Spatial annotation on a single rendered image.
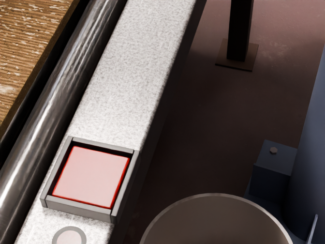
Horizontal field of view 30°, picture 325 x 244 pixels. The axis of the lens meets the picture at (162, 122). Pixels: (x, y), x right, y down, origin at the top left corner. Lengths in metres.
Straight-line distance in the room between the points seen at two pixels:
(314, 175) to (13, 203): 0.89
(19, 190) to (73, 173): 0.06
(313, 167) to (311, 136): 0.09
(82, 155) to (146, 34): 0.19
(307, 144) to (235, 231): 0.24
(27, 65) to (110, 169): 0.17
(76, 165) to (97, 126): 0.06
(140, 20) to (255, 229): 0.65
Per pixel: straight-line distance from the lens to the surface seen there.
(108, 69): 0.69
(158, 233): 1.24
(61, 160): 0.60
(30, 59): 0.69
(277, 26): 2.10
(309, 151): 1.33
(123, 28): 0.74
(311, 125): 1.29
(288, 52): 2.02
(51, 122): 0.65
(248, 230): 1.30
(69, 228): 0.58
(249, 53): 1.99
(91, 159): 0.60
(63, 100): 0.67
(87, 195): 0.58
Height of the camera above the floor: 1.41
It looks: 52 degrees down
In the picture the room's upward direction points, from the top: 2 degrees counter-clockwise
